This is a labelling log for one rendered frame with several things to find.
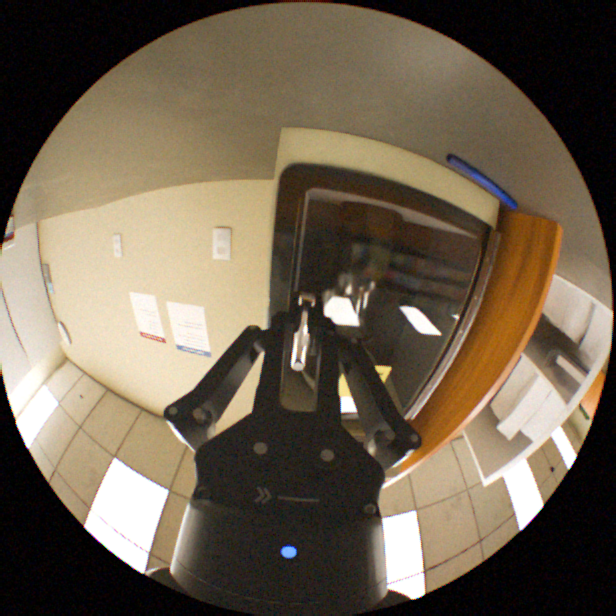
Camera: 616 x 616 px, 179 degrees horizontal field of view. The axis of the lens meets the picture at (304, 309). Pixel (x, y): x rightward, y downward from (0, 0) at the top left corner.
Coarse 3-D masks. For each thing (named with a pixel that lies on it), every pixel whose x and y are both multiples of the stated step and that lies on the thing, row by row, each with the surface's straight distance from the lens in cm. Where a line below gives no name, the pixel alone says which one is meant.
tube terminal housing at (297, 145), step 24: (288, 144) 24; (312, 144) 24; (336, 144) 24; (360, 144) 25; (384, 144) 26; (360, 168) 24; (384, 168) 25; (408, 168) 26; (432, 168) 28; (432, 192) 27; (456, 192) 30; (480, 192) 33; (480, 216) 33; (264, 312) 26
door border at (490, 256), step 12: (492, 240) 33; (492, 252) 34; (492, 264) 34; (480, 276) 33; (480, 288) 34; (468, 312) 34; (468, 324) 35; (456, 336) 35; (456, 348) 37; (444, 360) 37; (444, 372) 39; (432, 384) 40; (420, 396) 42; (420, 408) 45
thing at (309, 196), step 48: (288, 192) 22; (336, 192) 22; (384, 192) 23; (288, 240) 22; (336, 240) 22; (384, 240) 23; (432, 240) 26; (480, 240) 31; (288, 288) 23; (336, 288) 23; (384, 288) 24; (432, 288) 27; (384, 336) 28; (432, 336) 32; (288, 384) 32; (384, 384) 34
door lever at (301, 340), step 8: (304, 296) 18; (312, 296) 18; (304, 304) 18; (312, 304) 18; (304, 312) 18; (312, 312) 18; (296, 320) 19; (304, 320) 19; (312, 320) 19; (296, 328) 19; (304, 328) 19; (296, 336) 20; (304, 336) 20; (296, 344) 20; (304, 344) 20; (296, 352) 21; (304, 352) 21; (296, 360) 22; (304, 360) 22; (296, 368) 22
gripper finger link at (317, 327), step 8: (320, 296) 21; (320, 304) 19; (320, 312) 18; (320, 320) 17; (312, 328) 18; (320, 328) 16; (312, 336) 16; (320, 336) 16; (312, 344) 17; (312, 352) 17
